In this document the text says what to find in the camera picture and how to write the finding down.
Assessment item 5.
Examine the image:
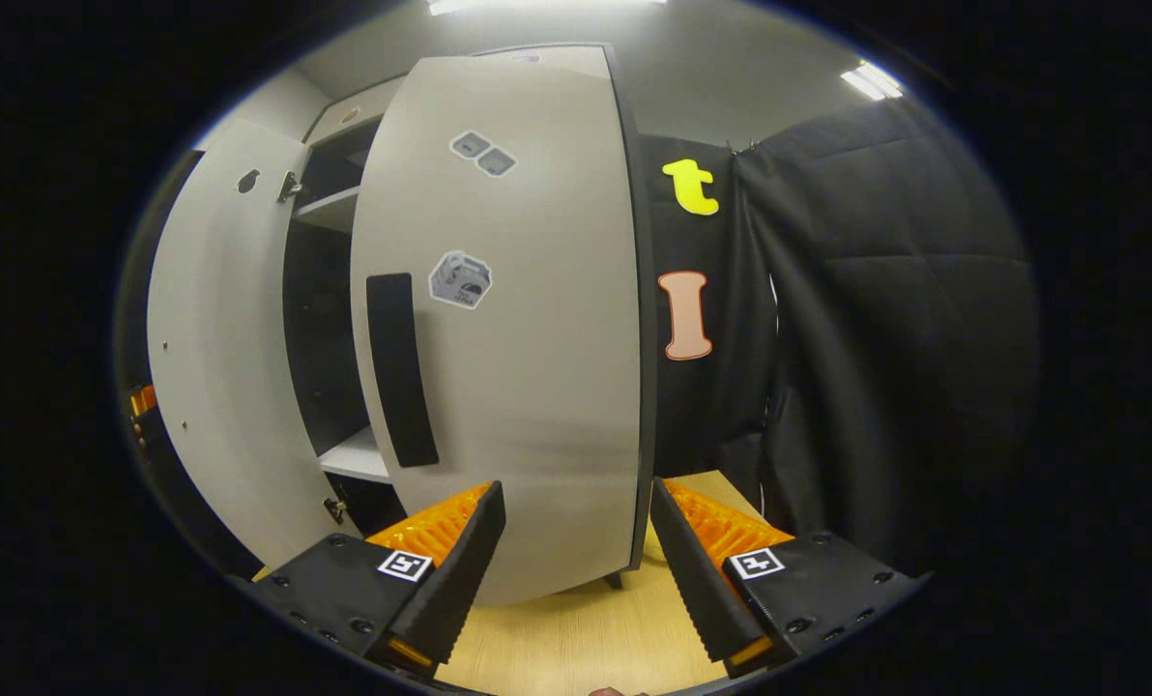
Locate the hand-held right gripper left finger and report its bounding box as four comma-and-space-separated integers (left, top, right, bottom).
247, 480, 506, 678

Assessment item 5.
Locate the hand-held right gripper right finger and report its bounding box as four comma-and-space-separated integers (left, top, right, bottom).
649, 477, 933, 678

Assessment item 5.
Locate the white shoe cabinet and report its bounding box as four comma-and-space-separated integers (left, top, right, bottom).
281, 41, 659, 593

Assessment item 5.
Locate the white cabinet shelf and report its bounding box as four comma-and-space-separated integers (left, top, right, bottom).
293, 186, 361, 235
319, 425, 393, 484

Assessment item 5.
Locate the small ceiling light panel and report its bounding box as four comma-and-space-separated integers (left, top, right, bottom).
839, 60, 905, 102

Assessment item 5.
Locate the black door handle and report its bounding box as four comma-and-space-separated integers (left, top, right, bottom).
366, 273, 440, 469

